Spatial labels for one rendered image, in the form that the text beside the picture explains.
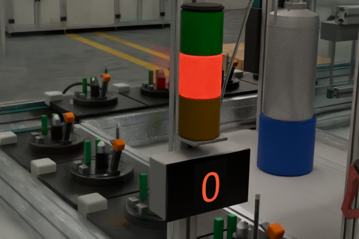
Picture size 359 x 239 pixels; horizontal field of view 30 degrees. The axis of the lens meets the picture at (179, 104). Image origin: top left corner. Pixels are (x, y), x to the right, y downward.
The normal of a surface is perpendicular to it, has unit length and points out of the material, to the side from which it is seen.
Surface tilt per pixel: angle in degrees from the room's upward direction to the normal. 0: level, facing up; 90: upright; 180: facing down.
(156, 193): 90
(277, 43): 90
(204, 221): 0
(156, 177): 90
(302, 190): 0
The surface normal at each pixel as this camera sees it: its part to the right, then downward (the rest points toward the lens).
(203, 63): 0.10, 0.26
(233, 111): 0.55, 0.22
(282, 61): -0.51, 0.21
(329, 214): 0.02, -0.97
